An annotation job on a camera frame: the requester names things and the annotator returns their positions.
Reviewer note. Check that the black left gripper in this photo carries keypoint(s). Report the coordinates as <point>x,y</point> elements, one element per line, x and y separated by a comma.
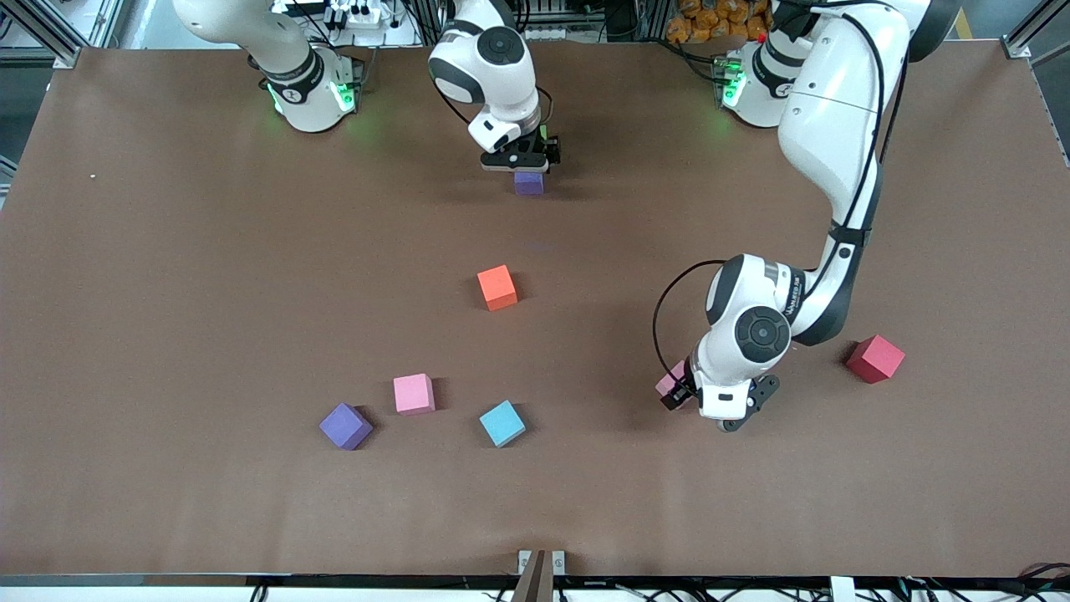
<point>680,390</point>

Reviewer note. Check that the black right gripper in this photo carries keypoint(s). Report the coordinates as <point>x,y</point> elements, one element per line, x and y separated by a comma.
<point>549,150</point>

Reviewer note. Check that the pink foam cube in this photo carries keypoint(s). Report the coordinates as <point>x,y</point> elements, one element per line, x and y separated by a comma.
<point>669,383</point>
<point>414,394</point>

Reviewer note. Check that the purple foam cube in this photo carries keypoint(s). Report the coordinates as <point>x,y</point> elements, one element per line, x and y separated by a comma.
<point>344,425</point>
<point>528,184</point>

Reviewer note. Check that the orange foam cube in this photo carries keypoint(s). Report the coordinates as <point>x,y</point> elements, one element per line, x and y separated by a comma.
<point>496,287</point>

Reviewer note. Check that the red foam cube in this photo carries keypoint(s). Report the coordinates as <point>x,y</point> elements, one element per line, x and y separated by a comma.
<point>876,358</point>

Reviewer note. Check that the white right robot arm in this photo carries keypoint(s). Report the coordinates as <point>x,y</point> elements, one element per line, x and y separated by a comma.
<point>493,58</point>

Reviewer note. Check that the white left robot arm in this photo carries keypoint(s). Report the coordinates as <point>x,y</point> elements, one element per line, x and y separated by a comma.
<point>836,125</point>

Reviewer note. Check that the light blue foam cube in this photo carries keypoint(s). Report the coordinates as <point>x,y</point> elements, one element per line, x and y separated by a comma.
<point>501,423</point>

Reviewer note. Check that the white power strip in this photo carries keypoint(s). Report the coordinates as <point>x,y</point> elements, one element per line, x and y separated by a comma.
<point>358,14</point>

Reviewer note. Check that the bag of orange snacks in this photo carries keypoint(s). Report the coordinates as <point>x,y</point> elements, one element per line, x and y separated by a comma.
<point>710,21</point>

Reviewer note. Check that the small white box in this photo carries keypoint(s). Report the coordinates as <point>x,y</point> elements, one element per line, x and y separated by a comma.
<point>843,589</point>

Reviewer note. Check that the brown table mat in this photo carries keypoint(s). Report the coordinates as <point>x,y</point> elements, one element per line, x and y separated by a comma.
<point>167,502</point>

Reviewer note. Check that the metal bracket with brown strip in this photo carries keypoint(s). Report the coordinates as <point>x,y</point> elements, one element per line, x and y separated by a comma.
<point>541,568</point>

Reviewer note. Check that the aluminium frame profile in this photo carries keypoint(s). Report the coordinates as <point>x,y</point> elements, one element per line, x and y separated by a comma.
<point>1032,29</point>
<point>65,42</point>

